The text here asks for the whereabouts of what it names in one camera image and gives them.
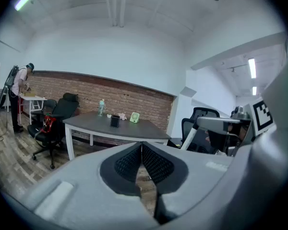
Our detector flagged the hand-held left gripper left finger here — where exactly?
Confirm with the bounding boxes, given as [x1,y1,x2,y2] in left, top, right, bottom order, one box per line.
[2,141,159,230]

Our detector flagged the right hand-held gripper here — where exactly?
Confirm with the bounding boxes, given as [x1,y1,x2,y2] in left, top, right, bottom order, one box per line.
[196,97,277,156]

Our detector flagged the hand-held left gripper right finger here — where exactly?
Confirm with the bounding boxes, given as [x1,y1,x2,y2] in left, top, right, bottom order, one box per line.
[142,141,234,226]

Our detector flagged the white marker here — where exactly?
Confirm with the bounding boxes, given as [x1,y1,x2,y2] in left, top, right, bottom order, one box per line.
[180,123,200,151]

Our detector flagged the black mesh pen holder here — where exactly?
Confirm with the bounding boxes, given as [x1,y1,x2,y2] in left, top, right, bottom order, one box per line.
[109,115,121,128]

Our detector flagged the black mesh office chair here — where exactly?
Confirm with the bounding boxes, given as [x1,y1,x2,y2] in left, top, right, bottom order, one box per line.
[181,118,216,154]
[193,107,221,125]

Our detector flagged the grey table with white legs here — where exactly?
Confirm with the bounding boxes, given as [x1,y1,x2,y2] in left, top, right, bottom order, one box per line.
[62,111,171,161]

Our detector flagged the red tool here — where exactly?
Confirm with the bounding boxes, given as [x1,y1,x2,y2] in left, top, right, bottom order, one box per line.
[40,115,57,134]

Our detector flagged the teal water bottle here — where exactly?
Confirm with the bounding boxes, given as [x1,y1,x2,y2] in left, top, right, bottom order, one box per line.
[97,99,106,117]

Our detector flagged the black headrest office chair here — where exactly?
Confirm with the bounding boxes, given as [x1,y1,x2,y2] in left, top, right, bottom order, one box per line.
[27,92,80,170]

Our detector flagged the small white table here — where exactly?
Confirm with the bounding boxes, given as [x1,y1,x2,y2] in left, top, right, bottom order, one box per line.
[19,95,48,126]

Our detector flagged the dark leaning board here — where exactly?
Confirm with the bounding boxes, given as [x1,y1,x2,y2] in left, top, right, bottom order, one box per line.
[0,85,9,109]

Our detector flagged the white ceiling pipe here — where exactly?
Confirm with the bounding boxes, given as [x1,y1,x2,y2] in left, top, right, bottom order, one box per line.
[105,0,118,27]

